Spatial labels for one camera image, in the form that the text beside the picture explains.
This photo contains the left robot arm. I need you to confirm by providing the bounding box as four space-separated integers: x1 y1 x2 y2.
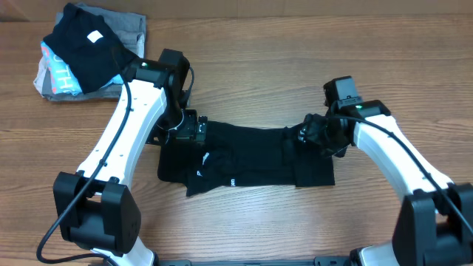
47 49 207 265

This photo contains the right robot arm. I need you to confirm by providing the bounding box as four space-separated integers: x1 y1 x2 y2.
299 76 472 266

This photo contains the folded white cloth under pile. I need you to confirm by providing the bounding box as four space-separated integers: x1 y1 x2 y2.
33 57 52 98

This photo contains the black t-shirt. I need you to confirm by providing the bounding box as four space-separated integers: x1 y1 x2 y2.
157 121 335 197

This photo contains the folded black shirt on pile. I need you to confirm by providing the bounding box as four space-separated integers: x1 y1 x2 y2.
44 3 137 94

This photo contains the folded light blue shirt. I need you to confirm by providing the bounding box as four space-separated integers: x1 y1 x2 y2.
41 41 123 96

